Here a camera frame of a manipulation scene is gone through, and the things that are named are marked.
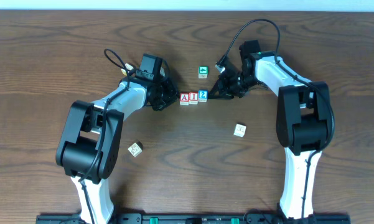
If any blue number 2 block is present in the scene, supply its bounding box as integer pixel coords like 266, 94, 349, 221
198, 90, 208, 103

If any red letter A block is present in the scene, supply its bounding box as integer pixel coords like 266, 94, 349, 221
179, 93, 189, 106

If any red letter I block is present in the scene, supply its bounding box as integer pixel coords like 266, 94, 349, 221
189, 92, 199, 105

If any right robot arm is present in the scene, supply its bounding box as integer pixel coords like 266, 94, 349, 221
209, 52, 335, 223

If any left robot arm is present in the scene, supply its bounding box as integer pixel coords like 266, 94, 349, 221
55, 77, 179, 223

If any green number 4 block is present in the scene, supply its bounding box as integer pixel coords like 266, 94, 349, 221
198, 66, 208, 78

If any yellow W block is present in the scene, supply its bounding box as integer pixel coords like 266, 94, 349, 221
121, 63, 135, 76

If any plain white wooden block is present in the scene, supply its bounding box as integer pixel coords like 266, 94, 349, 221
233, 124, 246, 138

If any dark red sided block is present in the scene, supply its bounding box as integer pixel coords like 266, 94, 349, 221
128, 141, 143, 157

